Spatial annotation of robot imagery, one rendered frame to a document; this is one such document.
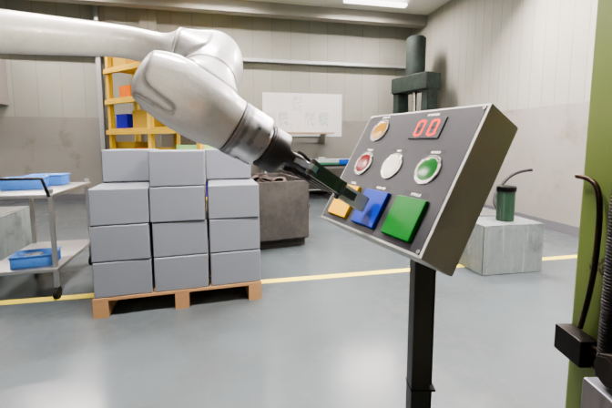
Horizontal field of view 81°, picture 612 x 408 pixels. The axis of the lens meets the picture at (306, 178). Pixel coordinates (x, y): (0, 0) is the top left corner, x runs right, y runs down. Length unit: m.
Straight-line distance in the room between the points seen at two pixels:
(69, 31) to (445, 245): 0.66
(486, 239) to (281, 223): 1.92
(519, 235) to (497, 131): 2.96
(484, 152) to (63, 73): 8.07
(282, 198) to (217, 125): 3.20
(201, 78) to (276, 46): 7.47
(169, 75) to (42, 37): 0.21
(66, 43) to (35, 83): 7.84
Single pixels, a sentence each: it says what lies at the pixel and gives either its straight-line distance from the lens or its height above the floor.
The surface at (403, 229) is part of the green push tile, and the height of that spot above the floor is 0.99.
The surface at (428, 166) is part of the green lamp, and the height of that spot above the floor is 1.10.
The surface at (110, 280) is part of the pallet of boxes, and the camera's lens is 2.71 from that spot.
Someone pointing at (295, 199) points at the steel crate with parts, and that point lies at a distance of 3.77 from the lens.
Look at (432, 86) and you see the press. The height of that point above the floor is 2.13.
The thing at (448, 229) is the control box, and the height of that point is 1.00.
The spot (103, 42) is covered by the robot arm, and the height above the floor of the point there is 1.30.
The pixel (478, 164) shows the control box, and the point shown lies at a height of 1.10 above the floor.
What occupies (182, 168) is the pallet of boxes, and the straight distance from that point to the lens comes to 2.50.
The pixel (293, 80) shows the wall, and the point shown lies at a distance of 7.92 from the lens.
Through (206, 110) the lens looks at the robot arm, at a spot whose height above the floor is 1.18.
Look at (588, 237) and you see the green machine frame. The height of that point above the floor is 0.98.
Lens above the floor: 1.14
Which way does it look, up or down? 6 degrees down
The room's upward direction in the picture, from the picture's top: straight up
